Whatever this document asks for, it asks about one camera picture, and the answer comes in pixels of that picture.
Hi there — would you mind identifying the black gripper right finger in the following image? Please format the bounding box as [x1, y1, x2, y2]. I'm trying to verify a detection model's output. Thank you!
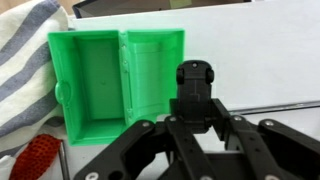
[209, 99, 320, 180]

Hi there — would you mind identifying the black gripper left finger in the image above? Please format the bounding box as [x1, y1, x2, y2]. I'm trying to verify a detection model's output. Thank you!
[74, 99, 216, 180]

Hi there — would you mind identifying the black toy car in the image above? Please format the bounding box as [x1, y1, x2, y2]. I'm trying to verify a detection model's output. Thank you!
[175, 60, 214, 133]

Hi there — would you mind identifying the green storage box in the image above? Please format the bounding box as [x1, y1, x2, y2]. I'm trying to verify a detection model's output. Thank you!
[48, 29, 185, 146]

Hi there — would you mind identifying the black flat television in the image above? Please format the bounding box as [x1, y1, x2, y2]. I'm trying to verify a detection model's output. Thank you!
[72, 0, 253, 18]

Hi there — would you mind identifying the red mesh object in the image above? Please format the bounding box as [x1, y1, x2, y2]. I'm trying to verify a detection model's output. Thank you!
[9, 134, 61, 180]

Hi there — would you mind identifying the striped grey white cloth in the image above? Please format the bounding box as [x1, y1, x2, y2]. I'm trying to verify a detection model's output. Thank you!
[0, 0, 73, 158]

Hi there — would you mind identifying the black television cable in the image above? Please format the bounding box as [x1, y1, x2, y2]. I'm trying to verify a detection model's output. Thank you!
[229, 100, 320, 116]

